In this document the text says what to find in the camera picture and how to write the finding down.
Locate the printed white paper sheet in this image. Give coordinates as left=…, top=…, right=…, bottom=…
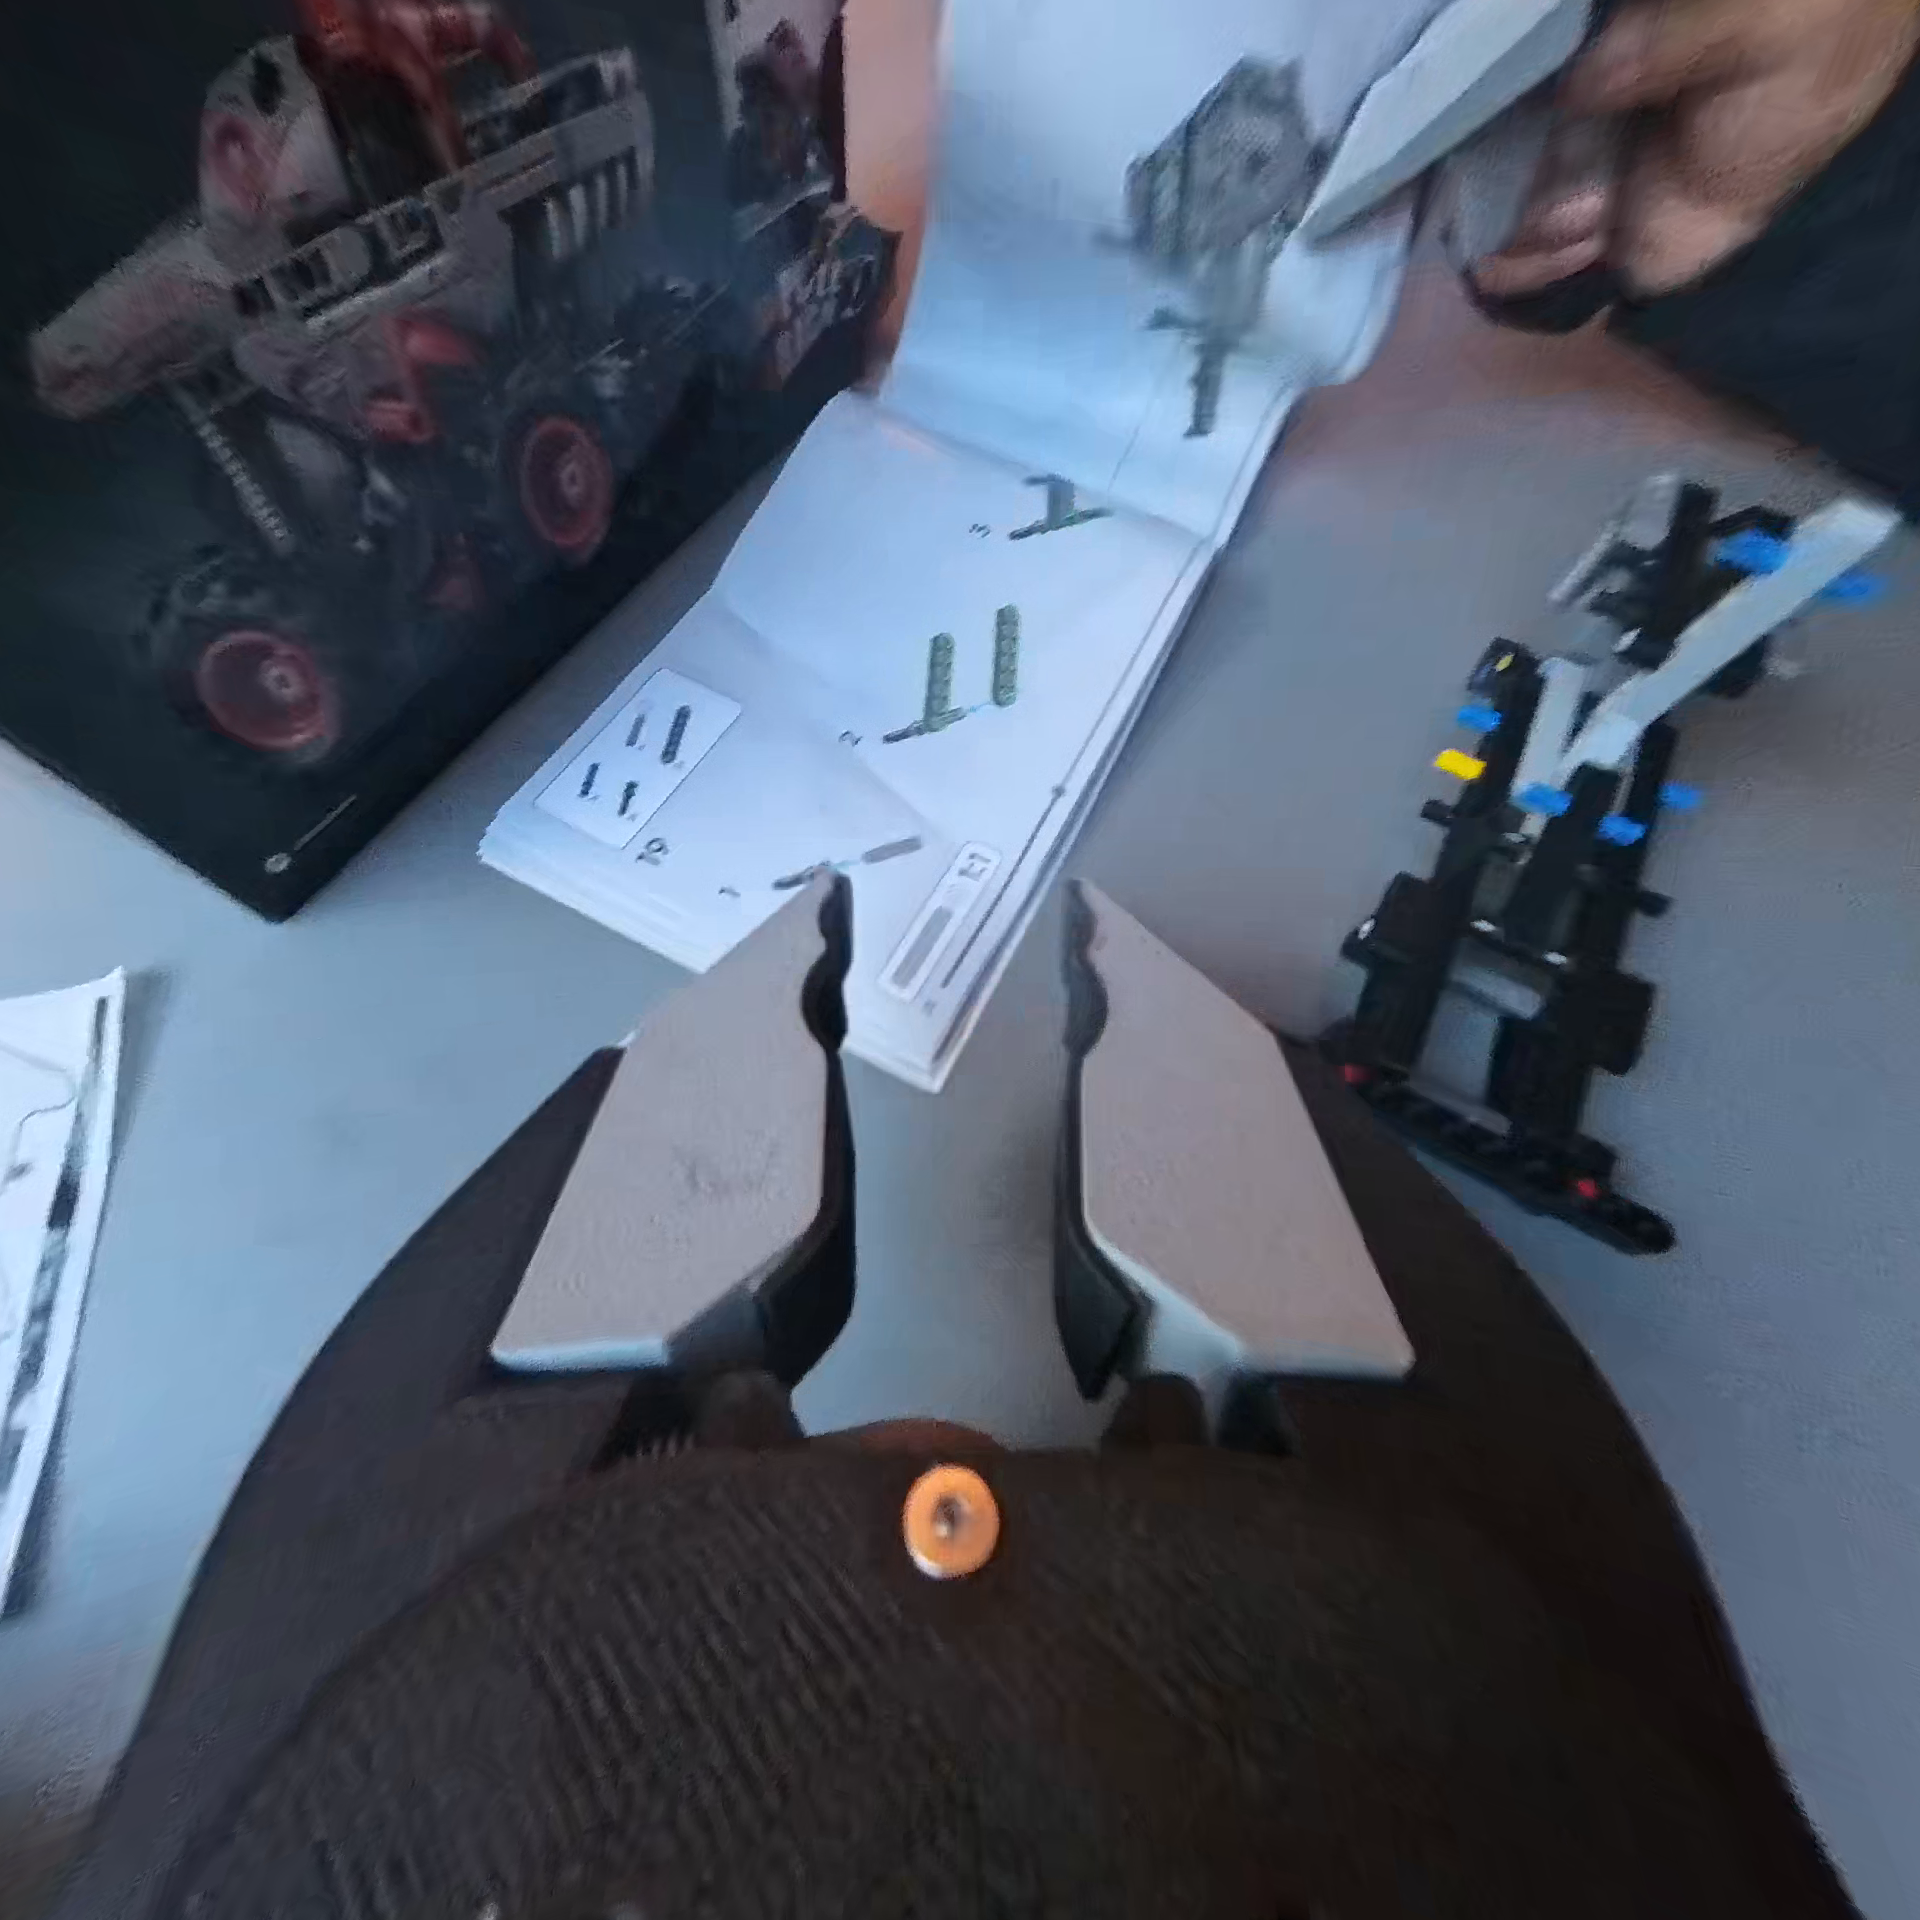
left=0, top=969, right=129, bottom=1623

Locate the white instruction booklet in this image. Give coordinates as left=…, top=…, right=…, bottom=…
left=476, top=0, right=1503, bottom=1094

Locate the black monster truck lego box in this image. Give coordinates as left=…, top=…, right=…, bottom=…
left=0, top=0, right=905, bottom=924

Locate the person's right hand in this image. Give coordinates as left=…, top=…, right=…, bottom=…
left=1478, top=0, right=1920, bottom=298

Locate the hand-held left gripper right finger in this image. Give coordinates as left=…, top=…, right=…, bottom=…
left=1054, top=885, right=1415, bottom=1388

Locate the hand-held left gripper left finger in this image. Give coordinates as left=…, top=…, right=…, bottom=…
left=493, top=873, right=855, bottom=1383

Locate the black and white lego model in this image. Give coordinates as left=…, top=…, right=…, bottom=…
left=1322, top=479, right=1905, bottom=1257

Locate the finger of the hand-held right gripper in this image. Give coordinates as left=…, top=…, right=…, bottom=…
left=1298, top=0, right=1602, bottom=242

